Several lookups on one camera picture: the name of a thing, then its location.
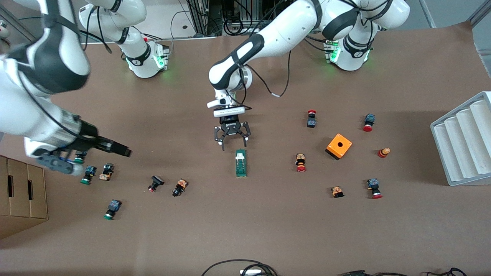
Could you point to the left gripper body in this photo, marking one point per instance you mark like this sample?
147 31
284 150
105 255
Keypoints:
231 127

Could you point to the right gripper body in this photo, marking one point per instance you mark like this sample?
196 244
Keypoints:
90 141

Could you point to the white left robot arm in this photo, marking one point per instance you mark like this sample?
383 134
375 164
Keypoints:
276 34

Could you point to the green mushroom push button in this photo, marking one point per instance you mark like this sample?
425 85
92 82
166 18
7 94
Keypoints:
81 156
114 206
90 171

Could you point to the red mushroom button orange block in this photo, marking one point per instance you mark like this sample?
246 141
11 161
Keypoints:
300 161

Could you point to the red push button black block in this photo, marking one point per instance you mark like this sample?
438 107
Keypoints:
311 122

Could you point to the brown cardboard box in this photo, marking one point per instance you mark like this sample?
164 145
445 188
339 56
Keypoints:
23 191

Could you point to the small orange contact block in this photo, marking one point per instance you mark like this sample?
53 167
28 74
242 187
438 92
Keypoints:
337 191

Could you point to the red mushroom button blue block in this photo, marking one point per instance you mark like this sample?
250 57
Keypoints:
369 120
373 186

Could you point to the red yellow button head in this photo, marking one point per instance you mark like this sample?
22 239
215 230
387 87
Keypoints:
383 152

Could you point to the white plug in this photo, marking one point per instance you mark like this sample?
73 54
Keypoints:
251 272

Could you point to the white stepped plastic tray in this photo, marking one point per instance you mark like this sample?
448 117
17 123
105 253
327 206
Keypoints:
460 145

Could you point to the black selector switch orange block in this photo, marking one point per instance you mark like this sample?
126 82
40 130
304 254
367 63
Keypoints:
106 172
180 186

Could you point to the black square-head switch red terminals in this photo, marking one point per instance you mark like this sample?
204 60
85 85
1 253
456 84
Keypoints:
157 180

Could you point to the orange button enclosure box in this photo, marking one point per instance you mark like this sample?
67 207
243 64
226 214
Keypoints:
339 147

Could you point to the aluminium frame bar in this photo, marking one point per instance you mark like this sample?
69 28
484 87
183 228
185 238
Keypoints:
427 13
481 13

